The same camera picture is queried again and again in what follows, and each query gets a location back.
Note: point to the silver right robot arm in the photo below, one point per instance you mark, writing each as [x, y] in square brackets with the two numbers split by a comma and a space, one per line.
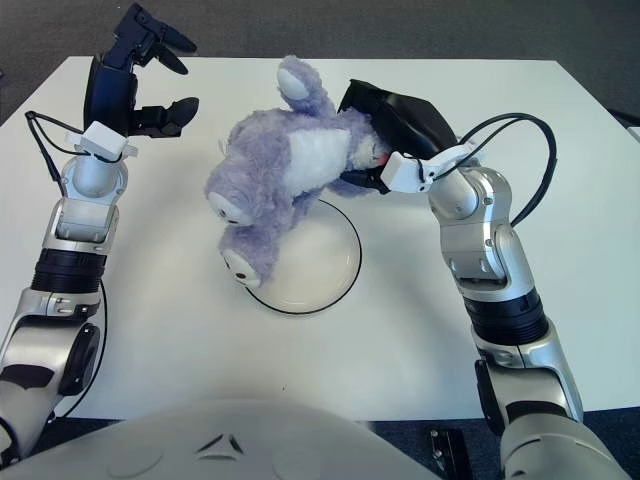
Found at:
[480, 240]

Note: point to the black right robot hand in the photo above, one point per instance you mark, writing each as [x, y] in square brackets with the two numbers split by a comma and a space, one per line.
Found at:
[410, 120]

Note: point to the purple plush bunny doll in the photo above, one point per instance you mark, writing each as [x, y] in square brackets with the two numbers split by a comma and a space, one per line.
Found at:
[270, 160]

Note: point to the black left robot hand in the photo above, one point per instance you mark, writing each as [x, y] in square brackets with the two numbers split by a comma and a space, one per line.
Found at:
[107, 90]

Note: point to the black metal bracket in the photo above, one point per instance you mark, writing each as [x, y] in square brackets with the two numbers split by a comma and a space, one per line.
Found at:
[450, 455]

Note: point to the grey robot torso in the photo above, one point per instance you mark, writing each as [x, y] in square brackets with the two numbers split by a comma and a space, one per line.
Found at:
[250, 445]

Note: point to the white plate black rim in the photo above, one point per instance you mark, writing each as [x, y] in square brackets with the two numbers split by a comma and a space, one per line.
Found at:
[315, 280]

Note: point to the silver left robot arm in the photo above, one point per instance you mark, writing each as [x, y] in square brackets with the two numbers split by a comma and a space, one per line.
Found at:
[75, 250]

